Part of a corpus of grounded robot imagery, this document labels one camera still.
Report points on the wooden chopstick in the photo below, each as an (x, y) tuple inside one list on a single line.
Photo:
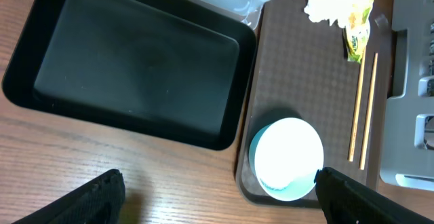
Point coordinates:
[(353, 139), (366, 132)]

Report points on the yellow green snack wrapper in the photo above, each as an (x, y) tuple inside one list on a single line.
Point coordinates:
[(357, 30)]

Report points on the brown plastic serving tray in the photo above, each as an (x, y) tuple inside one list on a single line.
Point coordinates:
[(302, 71)]

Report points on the grey dishwasher rack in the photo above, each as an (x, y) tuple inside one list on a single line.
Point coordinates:
[(407, 146)]

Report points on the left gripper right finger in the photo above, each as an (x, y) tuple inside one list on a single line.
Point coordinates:
[(344, 200)]

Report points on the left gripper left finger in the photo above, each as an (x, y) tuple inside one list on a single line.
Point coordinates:
[(99, 201)]

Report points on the black plastic bin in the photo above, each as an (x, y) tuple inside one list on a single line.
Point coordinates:
[(166, 68)]

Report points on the white tissue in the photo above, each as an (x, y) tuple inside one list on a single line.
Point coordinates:
[(330, 10)]

